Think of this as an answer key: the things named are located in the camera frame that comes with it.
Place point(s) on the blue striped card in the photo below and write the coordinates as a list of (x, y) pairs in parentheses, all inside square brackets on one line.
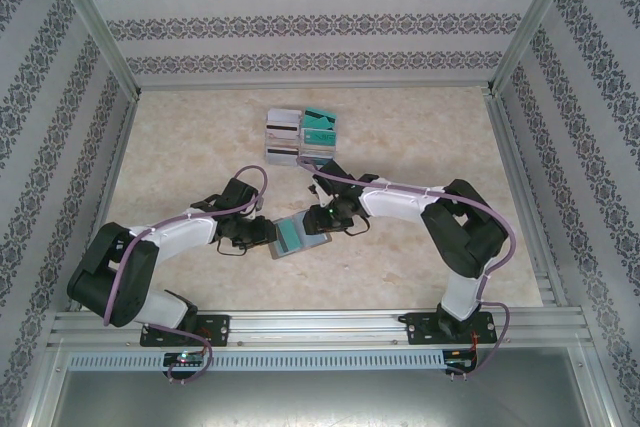
[(320, 151)]

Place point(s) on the aluminium side rail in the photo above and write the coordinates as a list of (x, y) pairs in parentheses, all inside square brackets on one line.
[(119, 147), (510, 147)]

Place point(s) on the grey metal sheet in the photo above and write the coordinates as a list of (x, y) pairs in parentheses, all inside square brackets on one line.
[(320, 399)]

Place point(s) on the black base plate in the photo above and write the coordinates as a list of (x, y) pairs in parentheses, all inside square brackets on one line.
[(217, 329), (420, 329)]

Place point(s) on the clear acrylic card organizer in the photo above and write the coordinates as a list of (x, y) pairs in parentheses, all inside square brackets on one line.
[(300, 143)]

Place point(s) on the silver card black stripe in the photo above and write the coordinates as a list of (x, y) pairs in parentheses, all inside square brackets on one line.
[(282, 131), (282, 157)]

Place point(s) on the right circuit board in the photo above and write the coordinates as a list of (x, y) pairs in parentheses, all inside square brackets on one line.
[(460, 362)]

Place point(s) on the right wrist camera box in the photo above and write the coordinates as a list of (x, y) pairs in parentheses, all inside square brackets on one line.
[(318, 188)]

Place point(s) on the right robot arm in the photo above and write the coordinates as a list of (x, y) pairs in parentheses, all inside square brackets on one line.
[(465, 237)]

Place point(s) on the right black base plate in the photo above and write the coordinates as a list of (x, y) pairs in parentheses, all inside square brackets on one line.
[(420, 329)]

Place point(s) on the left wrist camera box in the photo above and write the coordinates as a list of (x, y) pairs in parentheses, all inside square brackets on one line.
[(257, 207)]

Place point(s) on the grey card holder wallet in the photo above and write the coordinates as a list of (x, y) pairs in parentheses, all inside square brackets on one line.
[(312, 242)]

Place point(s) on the circuit board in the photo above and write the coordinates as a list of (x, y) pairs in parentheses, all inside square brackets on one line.
[(185, 358), (460, 362)]

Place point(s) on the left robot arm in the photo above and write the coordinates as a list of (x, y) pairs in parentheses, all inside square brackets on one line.
[(100, 272)]

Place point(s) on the silver card plain face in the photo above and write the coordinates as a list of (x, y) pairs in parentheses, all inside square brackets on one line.
[(284, 115)]

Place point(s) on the aluminium mounting rail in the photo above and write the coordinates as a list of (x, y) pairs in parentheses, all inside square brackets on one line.
[(320, 329)]

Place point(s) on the aluminium frame post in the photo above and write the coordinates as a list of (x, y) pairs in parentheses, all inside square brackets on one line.
[(95, 22), (532, 22)]

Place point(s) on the left circuit board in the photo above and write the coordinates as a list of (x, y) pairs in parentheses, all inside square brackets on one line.
[(185, 358)]

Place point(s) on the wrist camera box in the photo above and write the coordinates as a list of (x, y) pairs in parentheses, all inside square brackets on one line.
[(318, 188), (257, 207)]

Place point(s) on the thin aluminium back rail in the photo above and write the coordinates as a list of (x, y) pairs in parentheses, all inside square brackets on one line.
[(315, 85)]

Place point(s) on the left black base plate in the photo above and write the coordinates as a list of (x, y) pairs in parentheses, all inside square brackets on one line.
[(217, 329)]

